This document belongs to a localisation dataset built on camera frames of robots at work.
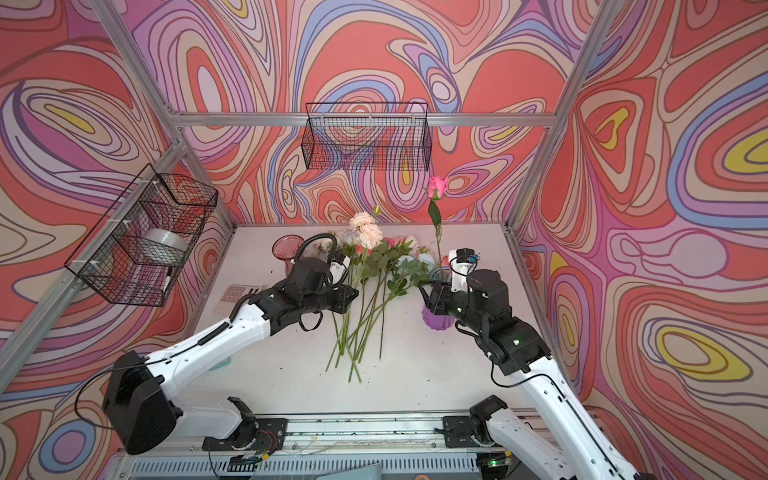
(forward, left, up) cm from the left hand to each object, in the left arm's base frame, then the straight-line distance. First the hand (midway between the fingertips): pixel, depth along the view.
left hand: (361, 292), depth 78 cm
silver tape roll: (+7, +48, +13) cm, 50 cm away
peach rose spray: (+12, -2, +10) cm, 16 cm away
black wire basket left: (+6, +57, +11) cm, 58 cm away
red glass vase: (+16, +24, -1) cm, 29 cm away
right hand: (-5, -16, +8) cm, 18 cm away
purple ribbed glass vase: (-14, -17, +13) cm, 25 cm away
